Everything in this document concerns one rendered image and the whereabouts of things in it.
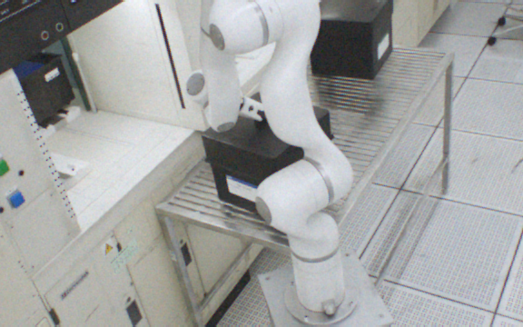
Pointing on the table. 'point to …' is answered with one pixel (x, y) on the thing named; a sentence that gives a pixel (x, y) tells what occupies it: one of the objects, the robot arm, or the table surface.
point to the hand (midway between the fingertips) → (261, 116)
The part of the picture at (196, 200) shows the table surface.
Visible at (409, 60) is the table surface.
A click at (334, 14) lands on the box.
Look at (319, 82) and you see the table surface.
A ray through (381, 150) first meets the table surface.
